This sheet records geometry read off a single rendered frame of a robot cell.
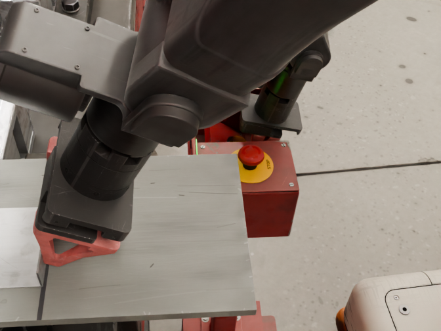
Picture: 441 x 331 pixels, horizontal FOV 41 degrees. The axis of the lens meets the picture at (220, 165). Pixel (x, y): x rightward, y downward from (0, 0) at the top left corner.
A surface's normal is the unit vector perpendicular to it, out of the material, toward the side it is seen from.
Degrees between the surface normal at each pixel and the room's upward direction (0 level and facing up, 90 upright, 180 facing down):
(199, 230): 0
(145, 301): 0
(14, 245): 0
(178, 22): 58
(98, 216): 28
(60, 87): 68
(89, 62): 35
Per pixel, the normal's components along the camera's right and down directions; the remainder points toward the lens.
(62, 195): 0.50, -0.60
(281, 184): 0.04, -0.67
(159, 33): -0.43, -0.39
